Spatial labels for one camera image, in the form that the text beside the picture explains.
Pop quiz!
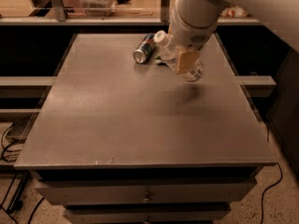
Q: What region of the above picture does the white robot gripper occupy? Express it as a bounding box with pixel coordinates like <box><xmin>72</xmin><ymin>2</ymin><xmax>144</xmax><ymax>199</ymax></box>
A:
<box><xmin>168</xmin><ymin>7</ymin><xmax>217</xmax><ymax>75</ymax></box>

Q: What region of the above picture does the clear blue plastic water bottle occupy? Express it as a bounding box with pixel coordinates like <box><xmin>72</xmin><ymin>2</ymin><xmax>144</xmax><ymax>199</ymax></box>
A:
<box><xmin>154</xmin><ymin>30</ymin><xmax>204</xmax><ymax>82</ymax></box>

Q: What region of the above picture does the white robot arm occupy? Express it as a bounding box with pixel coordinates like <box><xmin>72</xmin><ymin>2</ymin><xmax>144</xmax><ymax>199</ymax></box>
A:
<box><xmin>169</xmin><ymin>0</ymin><xmax>299</xmax><ymax>75</ymax></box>

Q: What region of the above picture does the silver blue drink can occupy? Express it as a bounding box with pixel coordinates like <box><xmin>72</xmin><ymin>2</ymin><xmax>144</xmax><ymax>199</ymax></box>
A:
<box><xmin>133</xmin><ymin>33</ymin><xmax>156</xmax><ymax>63</ymax></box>

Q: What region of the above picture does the colourful snack bag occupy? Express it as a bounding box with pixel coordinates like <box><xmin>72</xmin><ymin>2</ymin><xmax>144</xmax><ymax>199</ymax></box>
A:
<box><xmin>221</xmin><ymin>6</ymin><xmax>249</xmax><ymax>18</ymax></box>

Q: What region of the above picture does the clear plastic storage box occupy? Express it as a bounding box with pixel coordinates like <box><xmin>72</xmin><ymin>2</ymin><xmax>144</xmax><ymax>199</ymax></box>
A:
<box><xmin>80</xmin><ymin>0</ymin><xmax>116</xmax><ymax>17</ymax></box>

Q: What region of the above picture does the grey drawer cabinet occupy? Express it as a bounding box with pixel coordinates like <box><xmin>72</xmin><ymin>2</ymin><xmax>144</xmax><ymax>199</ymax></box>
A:
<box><xmin>16</xmin><ymin>34</ymin><xmax>276</xmax><ymax>224</ymax></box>

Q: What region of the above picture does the grey metal shelf rail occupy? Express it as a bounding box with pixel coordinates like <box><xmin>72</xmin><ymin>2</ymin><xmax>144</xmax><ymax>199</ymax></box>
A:
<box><xmin>0</xmin><ymin>0</ymin><xmax>261</xmax><ymax>27</ymax></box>

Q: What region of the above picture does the black cable right floor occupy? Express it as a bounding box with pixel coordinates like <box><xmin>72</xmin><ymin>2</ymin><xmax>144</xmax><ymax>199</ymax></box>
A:
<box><xmin>259</xmin><ymin>162</ymin><xmax>284</xmax><ymax>224</ymax></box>

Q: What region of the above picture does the black cables left floor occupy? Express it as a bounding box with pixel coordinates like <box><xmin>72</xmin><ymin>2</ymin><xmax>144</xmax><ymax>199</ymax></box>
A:
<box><xmin>0</xmin><ymin>114</ymin><xmax>46</xmax><ymax>224</ymax></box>

